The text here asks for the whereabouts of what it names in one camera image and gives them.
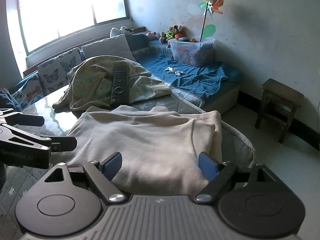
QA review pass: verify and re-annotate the blue sofa sheet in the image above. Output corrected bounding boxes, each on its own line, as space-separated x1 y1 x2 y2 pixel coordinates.
140 40 242 105

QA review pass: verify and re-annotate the clear plastic storage box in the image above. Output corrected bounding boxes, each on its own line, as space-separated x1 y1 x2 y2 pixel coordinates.
168 37 215 68

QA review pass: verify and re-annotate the dark grey cushion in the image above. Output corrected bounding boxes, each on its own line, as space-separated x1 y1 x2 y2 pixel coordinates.
126 33 150 55

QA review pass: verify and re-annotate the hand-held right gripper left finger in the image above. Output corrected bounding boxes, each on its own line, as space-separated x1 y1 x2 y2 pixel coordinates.
44 151 127 203

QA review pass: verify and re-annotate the butterfly print cushion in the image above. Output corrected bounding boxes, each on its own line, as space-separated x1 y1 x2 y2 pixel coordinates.
37 49 83 97

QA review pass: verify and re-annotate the window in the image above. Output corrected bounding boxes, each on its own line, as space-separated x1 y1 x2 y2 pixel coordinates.
16 0 132 55

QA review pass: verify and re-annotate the butterfly print sofa cover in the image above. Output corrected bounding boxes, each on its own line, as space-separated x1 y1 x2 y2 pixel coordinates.
10 76 44 109

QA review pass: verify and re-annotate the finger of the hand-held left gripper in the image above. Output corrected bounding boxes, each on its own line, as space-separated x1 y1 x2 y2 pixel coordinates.
0 108 45 128
39 136 77 153

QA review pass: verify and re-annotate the small white toy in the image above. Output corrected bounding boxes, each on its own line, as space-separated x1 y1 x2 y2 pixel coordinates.
164 66 187 77

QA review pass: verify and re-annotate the wooden stool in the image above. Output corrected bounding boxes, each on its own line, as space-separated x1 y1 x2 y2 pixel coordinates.
255 78 304 144

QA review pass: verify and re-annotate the black remote control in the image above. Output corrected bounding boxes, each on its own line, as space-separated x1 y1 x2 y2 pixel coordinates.
110 66 130 105

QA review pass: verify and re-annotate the colourful pinwheel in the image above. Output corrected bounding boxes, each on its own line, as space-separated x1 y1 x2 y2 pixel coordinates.
199 0 225 43

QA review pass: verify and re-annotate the cream sweatshirt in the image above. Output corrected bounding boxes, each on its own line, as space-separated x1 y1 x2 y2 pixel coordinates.
61 105 223 195

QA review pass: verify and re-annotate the blue garment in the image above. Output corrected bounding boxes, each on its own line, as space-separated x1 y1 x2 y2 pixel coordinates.
0 87 18 105

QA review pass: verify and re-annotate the brown teddy bear group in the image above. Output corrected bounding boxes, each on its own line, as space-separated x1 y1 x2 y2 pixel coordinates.
159 24 187 44

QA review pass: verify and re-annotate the green printed cloth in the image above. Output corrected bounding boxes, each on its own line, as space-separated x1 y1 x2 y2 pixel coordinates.
52 56 172 112

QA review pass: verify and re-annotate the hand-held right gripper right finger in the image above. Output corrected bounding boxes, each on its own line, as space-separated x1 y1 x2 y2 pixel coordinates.
195 151 277 203

